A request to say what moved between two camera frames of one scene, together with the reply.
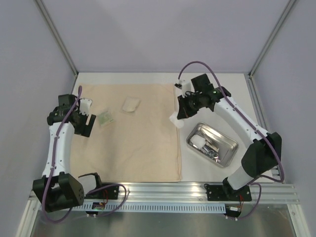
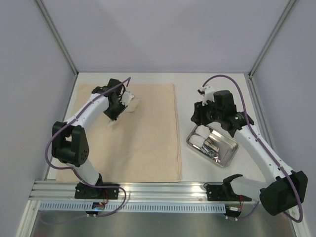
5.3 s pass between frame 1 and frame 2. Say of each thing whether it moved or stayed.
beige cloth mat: stayed
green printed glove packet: moved
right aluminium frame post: stayed
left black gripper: moved
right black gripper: moved
